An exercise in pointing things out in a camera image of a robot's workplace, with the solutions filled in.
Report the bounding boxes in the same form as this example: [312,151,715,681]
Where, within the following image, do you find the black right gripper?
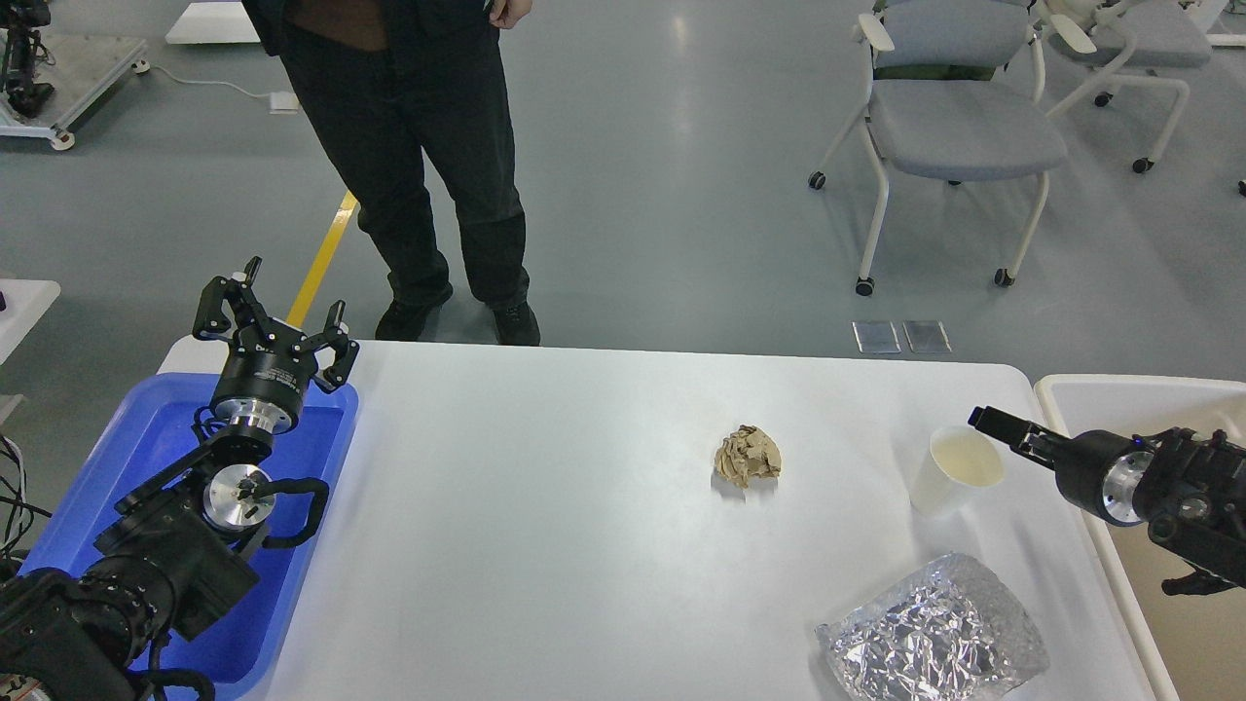
[969,405,1158,528]

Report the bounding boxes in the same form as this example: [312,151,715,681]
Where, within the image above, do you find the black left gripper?
[192,256,360,435]

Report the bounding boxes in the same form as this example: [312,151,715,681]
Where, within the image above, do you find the white paper cup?
[908,425,1006,518]

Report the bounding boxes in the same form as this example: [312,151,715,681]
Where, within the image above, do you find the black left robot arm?
[2,256,360,700]

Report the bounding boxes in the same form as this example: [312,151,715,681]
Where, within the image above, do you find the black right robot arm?
[969,405,1245,596]

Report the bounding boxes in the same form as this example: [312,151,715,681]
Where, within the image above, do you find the metal floor plate right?
[902,320,953,354]

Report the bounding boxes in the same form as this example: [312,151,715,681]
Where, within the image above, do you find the metal floor plate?
[902,320,953,354]
[854,320,900,355]

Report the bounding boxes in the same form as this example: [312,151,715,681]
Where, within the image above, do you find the crumpled aluminium foil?
[815,553,1050,700]

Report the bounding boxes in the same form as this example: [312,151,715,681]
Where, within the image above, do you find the metal floor plate left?
[854,320,900,355]

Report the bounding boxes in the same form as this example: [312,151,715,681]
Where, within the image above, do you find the beige plastic bin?
[1034,374,1245,700]

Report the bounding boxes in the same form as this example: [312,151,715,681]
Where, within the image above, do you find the white side table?
[1,276,61,364]

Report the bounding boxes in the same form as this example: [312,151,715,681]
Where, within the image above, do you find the person in black clothes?
[243,1,541,346]

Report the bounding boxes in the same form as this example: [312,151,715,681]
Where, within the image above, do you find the crumpled brown paper ball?
[714,425,782,491]

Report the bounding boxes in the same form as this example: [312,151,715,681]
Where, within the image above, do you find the white floor board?
[164,1,260,45]

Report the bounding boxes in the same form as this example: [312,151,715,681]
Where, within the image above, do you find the wheeled equipment platform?
[1,1,150,151]

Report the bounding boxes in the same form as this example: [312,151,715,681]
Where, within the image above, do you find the white power adapter with cable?
[150,64,300,115]

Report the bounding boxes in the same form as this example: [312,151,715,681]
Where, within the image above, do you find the black cables at left edge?
[0,433,52,562]

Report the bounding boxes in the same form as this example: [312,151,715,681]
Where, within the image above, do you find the grey chair white frame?
[825,1,1068,298]

